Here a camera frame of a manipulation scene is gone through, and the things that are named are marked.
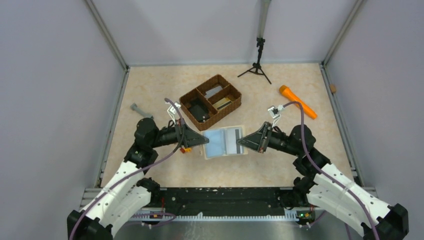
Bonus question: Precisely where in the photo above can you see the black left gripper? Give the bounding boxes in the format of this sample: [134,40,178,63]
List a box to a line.
[150,117,209,148]

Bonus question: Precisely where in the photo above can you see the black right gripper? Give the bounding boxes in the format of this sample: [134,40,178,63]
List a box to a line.
[237,121,302,157]

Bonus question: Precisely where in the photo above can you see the silver grey credit card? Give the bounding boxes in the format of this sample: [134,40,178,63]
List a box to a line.
[224,127,244,155]

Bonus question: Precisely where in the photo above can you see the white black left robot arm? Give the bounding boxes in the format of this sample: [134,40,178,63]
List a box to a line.
[66,117,210,240]

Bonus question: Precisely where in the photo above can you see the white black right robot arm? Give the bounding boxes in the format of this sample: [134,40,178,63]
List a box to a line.
[237,121,409,240]

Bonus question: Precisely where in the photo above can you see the gold card in basket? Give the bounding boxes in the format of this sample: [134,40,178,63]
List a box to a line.
[212,97,232,111]

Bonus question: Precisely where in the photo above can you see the grey card in basket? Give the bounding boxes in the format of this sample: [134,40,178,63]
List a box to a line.
[204,85,223,99]

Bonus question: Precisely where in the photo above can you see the black item in basket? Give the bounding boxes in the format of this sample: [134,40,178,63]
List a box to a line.
[188,104,210,123]

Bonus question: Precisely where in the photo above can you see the brown woven basket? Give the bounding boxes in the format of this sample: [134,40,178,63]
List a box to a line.
[179,74,242,131]

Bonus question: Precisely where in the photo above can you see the grey plastic dumbbell toy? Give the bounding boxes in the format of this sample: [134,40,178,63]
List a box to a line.
[130,103,154,119]

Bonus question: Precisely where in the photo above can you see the black mini tripod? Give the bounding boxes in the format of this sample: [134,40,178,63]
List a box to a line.
[237,37,272,85]

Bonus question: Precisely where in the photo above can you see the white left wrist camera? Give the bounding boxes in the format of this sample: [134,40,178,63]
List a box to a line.
[167,102,181,124]

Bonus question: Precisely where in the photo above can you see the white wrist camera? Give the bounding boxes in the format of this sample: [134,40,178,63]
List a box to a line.
[167,102,181,124]
[267,104,285,127]

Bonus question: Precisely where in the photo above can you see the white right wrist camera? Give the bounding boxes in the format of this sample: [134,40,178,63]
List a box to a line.
[267,104,285,127]

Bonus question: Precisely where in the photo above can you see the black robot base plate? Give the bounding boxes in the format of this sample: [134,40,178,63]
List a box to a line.
[147,187,318,217]

